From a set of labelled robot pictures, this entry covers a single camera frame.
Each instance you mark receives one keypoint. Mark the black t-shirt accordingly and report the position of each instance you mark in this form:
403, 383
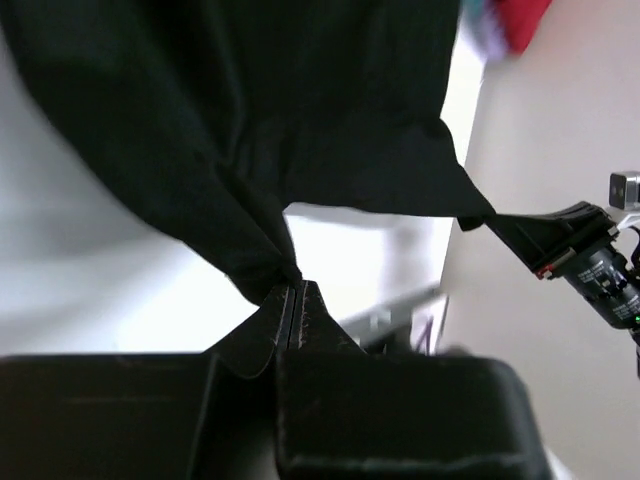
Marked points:
207, 119

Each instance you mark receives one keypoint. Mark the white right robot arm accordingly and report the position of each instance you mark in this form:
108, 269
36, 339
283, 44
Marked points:
607, 281

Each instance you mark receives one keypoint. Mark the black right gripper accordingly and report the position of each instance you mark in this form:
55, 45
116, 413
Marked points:
543, 243

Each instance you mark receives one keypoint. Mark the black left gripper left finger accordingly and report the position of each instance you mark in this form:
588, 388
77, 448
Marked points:
139, 416

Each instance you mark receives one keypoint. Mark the teal folded t-shirt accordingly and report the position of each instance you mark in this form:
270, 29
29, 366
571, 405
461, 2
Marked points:
475, 10

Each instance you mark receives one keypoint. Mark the lavender folded t-shirt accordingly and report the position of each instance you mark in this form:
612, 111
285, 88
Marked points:
491, 38

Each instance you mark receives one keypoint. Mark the red folded t-shirt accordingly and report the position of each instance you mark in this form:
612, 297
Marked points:
520, 20

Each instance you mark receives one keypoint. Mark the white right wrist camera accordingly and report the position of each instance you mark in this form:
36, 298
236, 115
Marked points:
624, 198

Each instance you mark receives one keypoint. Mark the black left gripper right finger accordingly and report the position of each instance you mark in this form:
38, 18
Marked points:
345, 414

